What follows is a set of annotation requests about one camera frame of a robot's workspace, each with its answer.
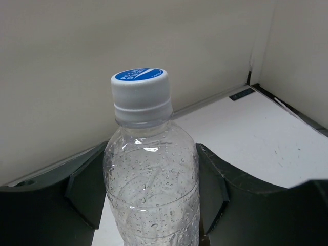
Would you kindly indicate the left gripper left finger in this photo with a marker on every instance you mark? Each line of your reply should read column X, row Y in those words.
column 60, row 207

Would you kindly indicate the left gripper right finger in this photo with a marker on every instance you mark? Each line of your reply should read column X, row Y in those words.
column 239, row 209

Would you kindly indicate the clear plastic bottle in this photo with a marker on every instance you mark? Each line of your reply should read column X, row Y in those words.
column 151, row 165

